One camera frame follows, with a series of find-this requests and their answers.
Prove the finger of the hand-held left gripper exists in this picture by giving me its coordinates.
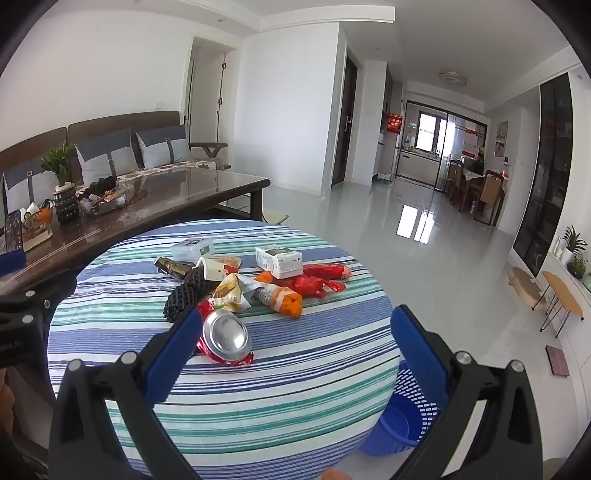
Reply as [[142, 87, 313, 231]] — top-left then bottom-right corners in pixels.
[[0, 276, 77, 326], [0, 251, 27, 278]]

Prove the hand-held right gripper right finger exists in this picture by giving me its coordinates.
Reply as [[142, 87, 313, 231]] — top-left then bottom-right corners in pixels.
[[390, 305, 543, 480]]

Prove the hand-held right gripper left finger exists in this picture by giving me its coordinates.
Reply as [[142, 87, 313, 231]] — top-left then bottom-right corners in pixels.
[[48, 307, 204, 480]]

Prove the crushed red aluminium can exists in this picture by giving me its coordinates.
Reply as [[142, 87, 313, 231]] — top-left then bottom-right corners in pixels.
[[196, 308, 254, 366]]

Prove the black foam fruit net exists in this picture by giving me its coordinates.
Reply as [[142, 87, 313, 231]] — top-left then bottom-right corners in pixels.
[[163, 267, 218, 323]]

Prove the yellow snack wrapper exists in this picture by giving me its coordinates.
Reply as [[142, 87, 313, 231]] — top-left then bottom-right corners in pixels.
[[208, 273, 252, 315]]

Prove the blue plastic waste basket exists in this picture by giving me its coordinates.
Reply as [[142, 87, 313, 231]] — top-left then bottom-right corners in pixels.
[[360, 360, 451, 457]]

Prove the gold black wrapper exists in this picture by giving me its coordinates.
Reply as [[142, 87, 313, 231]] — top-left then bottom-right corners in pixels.
[[154, 257, 197, 280]]

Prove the beige food packet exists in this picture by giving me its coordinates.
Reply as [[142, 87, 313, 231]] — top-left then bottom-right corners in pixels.
[[196, 255, 242, 283]]

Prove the clear plastic box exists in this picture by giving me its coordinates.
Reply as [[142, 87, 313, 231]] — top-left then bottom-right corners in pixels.
[[171, 237, 214, 260]]

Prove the orange snack bag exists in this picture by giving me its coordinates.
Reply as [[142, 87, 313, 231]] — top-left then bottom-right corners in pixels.
[[249, 271, 304, 318]]

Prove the red sausage packet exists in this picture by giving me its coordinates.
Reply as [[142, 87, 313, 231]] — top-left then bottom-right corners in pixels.
[[302, 263, 352, 280]]

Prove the red plastic bag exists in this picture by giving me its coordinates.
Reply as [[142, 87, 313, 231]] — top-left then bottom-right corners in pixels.
[[292, 273, 346, 297]]

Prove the white milk carton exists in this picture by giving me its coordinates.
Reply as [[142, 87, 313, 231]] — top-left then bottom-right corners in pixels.
[[255, 244, 304, 280]]

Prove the smartphone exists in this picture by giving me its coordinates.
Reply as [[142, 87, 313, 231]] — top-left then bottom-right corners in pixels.
[[4, 210, 25, 254]]

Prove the small basket with orange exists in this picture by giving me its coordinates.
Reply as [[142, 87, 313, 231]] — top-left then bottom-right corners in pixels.
[[21, 198, 54, 250]]

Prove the potted plant in black vase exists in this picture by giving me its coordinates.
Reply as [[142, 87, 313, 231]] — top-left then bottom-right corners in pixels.
[[41, 143, 77, 224]]

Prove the grey white pillow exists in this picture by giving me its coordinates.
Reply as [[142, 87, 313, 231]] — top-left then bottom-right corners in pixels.
[[2, 157, 61, 213], [75, 128, 138, 185], [136, 124, 191, 169]]

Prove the striped tablecloth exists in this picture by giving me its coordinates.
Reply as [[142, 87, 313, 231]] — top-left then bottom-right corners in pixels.
[[47, 219, 400, 480]]

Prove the glass snack tray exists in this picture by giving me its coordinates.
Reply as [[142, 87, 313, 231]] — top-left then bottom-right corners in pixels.
[[76, 175, 151, 217]]

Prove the round wooden low stool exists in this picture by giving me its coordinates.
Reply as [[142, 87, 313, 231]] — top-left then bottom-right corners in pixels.
[[506, 267, 548, 311]]

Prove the red floor scale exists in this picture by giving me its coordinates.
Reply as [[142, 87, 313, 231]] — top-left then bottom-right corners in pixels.
[[545, 345, 571, 377]]

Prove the oval wooden side table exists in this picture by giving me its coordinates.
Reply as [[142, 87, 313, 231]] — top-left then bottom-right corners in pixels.
[[540, 271, 585, 337]]

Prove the dark wooden coffee table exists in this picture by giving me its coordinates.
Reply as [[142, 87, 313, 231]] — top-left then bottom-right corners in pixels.
[[0, 166, 271, 296]]

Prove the wooden dining chair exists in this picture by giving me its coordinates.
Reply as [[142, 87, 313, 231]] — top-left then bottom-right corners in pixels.
[[473, 170, 504, 226], [447, 161, 465, 206]]

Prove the brown sofa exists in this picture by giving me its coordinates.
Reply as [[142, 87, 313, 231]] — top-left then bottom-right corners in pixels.
[[0, 111, 229, 213]]

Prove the dining table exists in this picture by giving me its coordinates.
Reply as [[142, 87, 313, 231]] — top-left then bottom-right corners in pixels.
[[462, 167, 509, 195]]

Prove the potted plant in white pot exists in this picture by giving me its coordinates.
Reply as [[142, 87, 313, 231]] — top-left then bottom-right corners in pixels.
[[558, 225, 587, 265]]

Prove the dark glass cabinet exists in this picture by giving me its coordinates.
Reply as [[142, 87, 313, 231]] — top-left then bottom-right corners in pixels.
[[512, 74, 573, 278]]

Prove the dark wooden door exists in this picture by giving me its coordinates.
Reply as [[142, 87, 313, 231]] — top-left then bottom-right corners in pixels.
[[331, 58, 358, 186]]

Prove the white door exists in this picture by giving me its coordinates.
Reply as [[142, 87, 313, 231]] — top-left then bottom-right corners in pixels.
[[185, 37, 238, 139]]

